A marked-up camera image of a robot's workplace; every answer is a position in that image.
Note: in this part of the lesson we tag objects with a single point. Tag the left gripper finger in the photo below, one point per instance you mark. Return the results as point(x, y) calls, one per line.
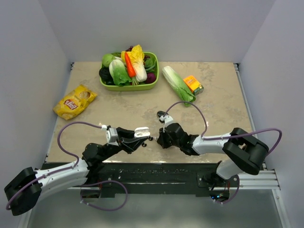
point(131, 145)
point(124, 134)

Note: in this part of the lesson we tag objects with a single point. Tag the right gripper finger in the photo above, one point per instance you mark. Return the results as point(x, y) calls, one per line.
point(162, 133)
point(164, 142)

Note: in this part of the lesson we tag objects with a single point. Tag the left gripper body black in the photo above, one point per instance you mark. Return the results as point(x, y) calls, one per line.
point(111, 149)

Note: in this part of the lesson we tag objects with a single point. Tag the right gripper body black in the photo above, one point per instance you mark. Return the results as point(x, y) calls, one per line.
point(175, 143)

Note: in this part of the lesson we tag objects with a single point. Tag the white earbud charging case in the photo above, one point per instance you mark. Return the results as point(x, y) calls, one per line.
point(142, 132)

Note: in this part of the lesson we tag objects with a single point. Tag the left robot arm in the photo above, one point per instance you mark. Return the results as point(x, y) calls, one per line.
point(31, 185)

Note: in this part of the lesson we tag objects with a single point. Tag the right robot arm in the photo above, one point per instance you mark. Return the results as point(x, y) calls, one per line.
point(245, 154)

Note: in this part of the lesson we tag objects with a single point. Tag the black earbud charging case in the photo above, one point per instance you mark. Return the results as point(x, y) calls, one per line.
point(160, 113)

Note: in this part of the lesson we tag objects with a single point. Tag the napa cabbage on table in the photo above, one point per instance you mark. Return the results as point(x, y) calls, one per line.
point(178, 85)

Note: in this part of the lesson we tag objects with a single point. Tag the green plastic basket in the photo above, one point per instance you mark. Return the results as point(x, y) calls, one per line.
point(142, 86)

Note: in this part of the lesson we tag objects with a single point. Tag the orange juice carton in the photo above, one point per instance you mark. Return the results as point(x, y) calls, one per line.
point(194, 85)

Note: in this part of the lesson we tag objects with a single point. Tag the yellow Lays chips bag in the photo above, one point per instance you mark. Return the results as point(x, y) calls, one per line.
point(75, 102)

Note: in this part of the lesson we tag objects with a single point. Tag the purple onion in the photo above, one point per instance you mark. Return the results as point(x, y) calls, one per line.
point(151, 77)

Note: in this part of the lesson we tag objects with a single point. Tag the orange toy carrot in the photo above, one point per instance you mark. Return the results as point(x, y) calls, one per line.
point(130, 69)

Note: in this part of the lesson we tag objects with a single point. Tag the dark leafy vegetable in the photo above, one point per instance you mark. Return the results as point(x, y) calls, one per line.
point(105, 76)

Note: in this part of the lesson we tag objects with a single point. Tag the green white bok choy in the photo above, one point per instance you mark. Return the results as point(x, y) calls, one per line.
point(118, 73)

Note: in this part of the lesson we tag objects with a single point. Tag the round green vegetable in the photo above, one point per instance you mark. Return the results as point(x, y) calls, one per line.
point(107, 59)

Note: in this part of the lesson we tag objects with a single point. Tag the yellow white cabbage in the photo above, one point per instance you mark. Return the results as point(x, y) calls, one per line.
point(136, 57)

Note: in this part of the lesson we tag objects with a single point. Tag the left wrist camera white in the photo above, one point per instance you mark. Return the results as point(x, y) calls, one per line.
point(111, 134)

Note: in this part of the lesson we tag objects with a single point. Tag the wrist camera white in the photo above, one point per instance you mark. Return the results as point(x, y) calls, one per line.
point(111, 134)
point(166, 120)

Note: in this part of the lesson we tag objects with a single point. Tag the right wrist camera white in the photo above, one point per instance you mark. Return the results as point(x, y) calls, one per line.
point(166, 120)

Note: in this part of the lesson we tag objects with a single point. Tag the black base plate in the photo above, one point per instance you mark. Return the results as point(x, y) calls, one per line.
point(162, 178)

